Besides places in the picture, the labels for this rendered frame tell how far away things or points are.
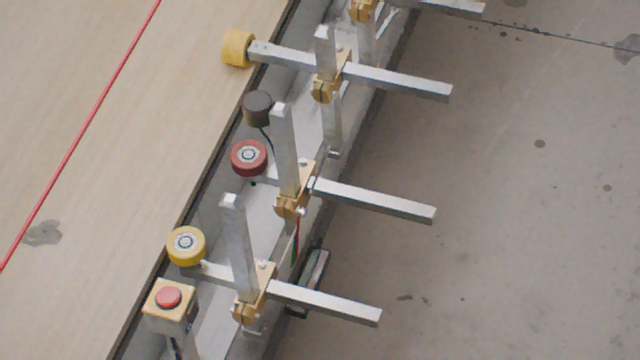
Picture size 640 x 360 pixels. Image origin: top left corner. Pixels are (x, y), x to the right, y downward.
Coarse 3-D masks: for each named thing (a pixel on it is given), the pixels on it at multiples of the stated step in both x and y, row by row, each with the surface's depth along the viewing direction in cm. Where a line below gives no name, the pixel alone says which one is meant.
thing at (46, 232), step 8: (40, 224) 279; (48, 224) 280; (56, 224) 280; (32, 232) 278; (40, 232) 278; (48, 232) 277; (56, 232) 278; (24, 240) 278; (32, 240) 277; (40, 240) 277; (48, 240) 277; (56, 240) 278
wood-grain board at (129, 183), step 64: (0, 0) 321; (64, 0) 320; (128, 0) 319; (192, 0) 317; (256, 0) 316; (0, 64) 309; (64, 64) 308; (128, 64) 306; (192, 64) 305; (256, 64) 304; (0, 128) 297; (64, 128) 296; (128, 128) 295; (192, 128) 294; (0, 192) 286; (64, 192) 285; (128, 192) 284; (192, 192) 284; (0, 256) 277; (64, 256) 276; (128, 256) 275; (0, 320) 267; (64, 320) 266; (128, 320) 267
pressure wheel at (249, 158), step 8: (240, 144) 290; (248, 144) 289; (256, 144) 289; (232, 152) 288; (240, 152) 289; (248, 152) 288; (256, 152) 288; (264, 152) 288; (232, 160) 287; (240, 160) 287; (248, 160) 287; (256, 160) 287; (264, 160) 287; (240, 168) 286; (248, 168) 286; (256, 168) 286; (264, 168) 288; (248, 176) 288
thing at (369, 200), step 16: (256, 176) 291; (272, 176) 290; (320, 192) 287; (336, 192) 286; (352, 192) 286; (368, 192) 286; (368, 208) 286; (384, 208) 284; (400, 208) 283; (416, 208) 282; (432, 208) 282; (432, 224) 283
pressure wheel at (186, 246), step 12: (180, 228) 277; (192, 228) 277; (168, 240) 276; (180, 240) 276; (192, 240) 276; (204, 240) 275; (168, 252) 275; (180, 252) 274; (192, 252) 273; (204, 252) 276; (180, 264) 275; (192, 264) 275
